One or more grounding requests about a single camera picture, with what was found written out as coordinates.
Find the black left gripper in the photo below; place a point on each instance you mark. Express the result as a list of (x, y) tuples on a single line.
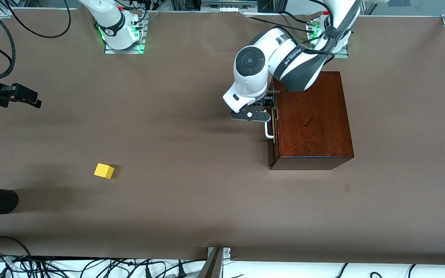
[(267, 104)]

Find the yellow cube block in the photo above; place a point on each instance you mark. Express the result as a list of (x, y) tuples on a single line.
[(103, 170)]

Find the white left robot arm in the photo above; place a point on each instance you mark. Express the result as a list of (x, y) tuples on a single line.
[(245, 83)]

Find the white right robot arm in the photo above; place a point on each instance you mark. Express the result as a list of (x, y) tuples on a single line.
[(110, 19)]

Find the dark brown wooden cabinet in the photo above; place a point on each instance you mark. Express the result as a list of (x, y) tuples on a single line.
[(315, 123)]

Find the brown table cover sheet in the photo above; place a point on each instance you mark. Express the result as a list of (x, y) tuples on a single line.
[(207, 200)]

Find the grey device with ports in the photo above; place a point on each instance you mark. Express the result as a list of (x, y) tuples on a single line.
[(214, 4)]

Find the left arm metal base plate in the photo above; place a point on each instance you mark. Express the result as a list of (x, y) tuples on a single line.
[(342, 55)]

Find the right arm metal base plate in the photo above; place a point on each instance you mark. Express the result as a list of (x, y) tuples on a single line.
[(126, 51)]

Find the aluminium camera post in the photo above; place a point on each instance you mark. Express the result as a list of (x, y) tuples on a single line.
[(213, 266)]

